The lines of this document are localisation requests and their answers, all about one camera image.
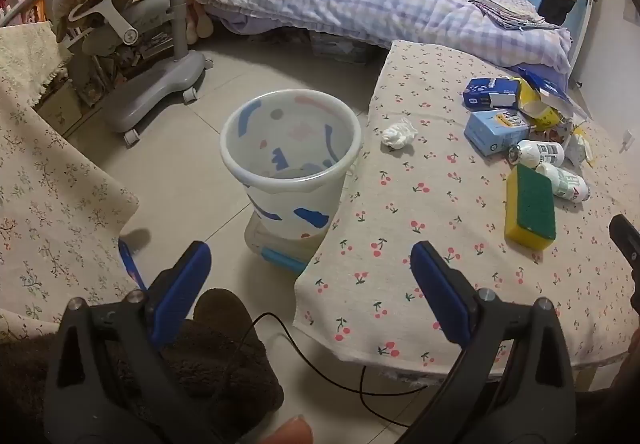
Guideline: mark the white tissue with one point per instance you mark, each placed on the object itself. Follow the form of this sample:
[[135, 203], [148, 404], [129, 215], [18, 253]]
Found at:
[[398, 134]]

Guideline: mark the floral print cloth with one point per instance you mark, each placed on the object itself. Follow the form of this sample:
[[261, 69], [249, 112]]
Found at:
[[50, 204]]

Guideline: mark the cream lace cloth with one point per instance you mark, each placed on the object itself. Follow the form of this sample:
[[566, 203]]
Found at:
[[25, 54]]

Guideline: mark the cardboard box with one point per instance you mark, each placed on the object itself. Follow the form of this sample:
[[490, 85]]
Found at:
[[60, 109]]

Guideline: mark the white bag with yellow edge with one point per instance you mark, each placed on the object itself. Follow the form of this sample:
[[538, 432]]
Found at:
[[580, 147]]

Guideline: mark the white plastic bottle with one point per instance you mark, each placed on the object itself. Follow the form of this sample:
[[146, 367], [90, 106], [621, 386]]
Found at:
[[542, 153], [565, 181]]

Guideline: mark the blue white carton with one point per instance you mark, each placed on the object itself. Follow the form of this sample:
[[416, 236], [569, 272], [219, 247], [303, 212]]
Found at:
[[550, 89]]

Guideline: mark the yellow snack bag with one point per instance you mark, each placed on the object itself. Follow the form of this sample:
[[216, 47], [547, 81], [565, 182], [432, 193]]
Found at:
[[530, 97]]

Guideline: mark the white patterned plastic trash bin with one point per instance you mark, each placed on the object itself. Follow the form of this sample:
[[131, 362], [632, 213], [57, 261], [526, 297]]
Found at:
[[280, 194]]

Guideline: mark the light blue carton box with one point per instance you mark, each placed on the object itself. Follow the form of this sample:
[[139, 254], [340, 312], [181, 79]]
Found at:
[[487, 132]]

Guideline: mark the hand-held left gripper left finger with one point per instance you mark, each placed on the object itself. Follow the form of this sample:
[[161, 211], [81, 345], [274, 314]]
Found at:
[[180, 289]]

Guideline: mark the white snack packet orange print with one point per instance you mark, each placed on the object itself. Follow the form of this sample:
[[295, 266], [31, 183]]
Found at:
[[562, 129]]

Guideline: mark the person's left hand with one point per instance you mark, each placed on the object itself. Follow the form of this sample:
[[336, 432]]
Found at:
[[290, 431]]

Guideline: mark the yellow green sponge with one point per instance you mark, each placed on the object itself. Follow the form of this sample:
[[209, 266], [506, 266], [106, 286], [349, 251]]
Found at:
[[532, 204]]

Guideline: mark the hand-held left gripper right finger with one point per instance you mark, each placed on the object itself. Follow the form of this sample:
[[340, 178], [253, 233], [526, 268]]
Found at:
[[440, 294]]

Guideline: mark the brown fuzzy clothing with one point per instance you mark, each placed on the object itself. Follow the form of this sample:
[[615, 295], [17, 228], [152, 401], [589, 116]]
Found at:
[[225, 354]]

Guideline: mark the dark blue tissue pack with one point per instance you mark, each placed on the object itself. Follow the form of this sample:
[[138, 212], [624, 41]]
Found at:
[[480, 92]]

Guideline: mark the grey rolling chair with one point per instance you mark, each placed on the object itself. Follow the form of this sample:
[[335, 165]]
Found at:
[[155, 89]]

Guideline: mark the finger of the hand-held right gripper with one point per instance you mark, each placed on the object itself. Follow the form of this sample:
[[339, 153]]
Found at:
[[627, 249]]

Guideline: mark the cherry print tablecloth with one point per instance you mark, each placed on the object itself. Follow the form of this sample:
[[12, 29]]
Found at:
[[425, 224]]

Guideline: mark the folded striped cloth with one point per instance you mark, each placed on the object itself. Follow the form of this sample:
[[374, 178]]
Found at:
[[505, 9]]

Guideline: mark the blue plastic stick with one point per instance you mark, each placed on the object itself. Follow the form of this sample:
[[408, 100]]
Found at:
[[132, 264]]

